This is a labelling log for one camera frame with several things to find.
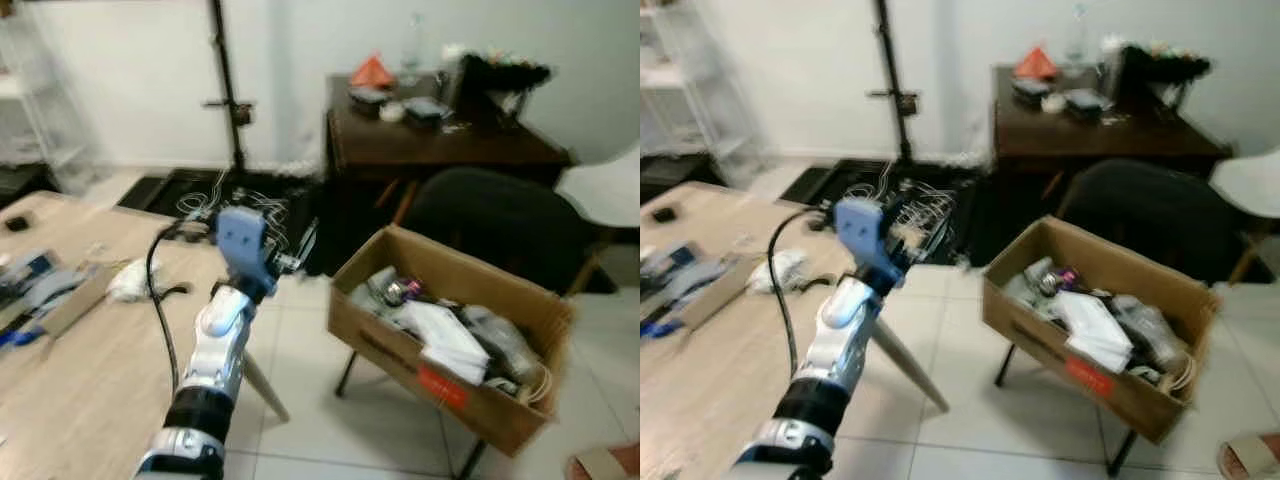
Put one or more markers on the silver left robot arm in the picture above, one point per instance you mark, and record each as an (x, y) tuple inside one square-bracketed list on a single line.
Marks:
[(838, 335), (215, 345)]

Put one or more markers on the white crumpled paper trash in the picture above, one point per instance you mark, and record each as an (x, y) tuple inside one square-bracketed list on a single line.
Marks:
[(784, 270), (132, 280)]

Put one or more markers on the brown cardboard rubbish box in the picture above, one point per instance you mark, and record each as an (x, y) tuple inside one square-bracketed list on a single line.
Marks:
[(1040, 335), (400, 350)]

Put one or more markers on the light wooden table leg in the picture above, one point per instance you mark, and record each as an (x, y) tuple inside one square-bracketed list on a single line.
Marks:
[(265, 388), (910, 365)]

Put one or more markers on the purple and silver wrapper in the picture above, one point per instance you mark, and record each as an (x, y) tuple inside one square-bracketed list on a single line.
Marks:
[(405, 290), (1058, 277)]

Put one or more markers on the black metal-legged stool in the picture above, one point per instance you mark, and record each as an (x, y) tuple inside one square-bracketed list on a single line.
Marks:
[(1004, 365), (346, 372)]

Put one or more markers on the black tripod pole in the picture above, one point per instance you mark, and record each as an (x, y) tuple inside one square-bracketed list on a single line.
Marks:
[(893, 75), (226, 80)]

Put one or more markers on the white paper sheet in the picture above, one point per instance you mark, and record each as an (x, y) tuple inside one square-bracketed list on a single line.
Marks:
[(445, 335), (1095, 325)]

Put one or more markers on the black food tray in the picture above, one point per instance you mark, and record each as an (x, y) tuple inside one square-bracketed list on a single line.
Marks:
[(1030, 88), (368, 96)]

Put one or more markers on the small white bowl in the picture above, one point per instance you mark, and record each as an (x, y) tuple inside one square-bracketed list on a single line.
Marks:
[(392, 111), (1053, 103)]

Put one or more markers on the dark brown wooden desk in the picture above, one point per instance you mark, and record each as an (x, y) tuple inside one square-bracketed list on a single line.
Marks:
[(1090, 145), (430, 150)]

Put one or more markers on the flat brown cardboard piece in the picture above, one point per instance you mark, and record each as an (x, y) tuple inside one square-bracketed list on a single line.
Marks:
[(722, 295), (80, 300)]

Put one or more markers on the orange red folded packet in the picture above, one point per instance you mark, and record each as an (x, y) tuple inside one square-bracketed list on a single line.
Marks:
[(372, 72), (1036, 64)]

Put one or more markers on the black container with clear lid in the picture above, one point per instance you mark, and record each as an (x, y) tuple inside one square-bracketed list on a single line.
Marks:
[(1088, 101), (427, 110)]

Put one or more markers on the black round-backed chair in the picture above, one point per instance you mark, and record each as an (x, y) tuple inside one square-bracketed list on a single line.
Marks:
[(1150, 210), (500, 220)]

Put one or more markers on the blue and grey packaging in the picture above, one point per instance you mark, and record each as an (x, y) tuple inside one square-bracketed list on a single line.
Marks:
[(30, 285), (680, 280)]

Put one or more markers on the small black object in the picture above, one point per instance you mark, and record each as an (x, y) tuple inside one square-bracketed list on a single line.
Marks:
[(17, 223), (665, 213)]

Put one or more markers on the clear plastic water bottle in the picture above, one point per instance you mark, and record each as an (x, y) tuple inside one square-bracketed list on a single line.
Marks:
[(1076, 40), (412, 50)]

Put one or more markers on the black bag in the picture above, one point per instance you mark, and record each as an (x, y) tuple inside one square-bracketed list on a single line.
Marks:
[(495, 80), (1155, 68)]

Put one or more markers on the white plastic chair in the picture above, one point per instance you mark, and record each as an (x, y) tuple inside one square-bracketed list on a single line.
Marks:
[(1250, 182), (605, 185)]

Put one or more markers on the person's foot in sandal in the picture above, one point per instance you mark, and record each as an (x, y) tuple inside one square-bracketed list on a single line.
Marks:
[(1250, 455), (605, 463)]

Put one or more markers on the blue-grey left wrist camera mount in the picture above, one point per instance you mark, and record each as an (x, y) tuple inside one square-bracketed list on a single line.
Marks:
[(861, 228), (241, 235)]

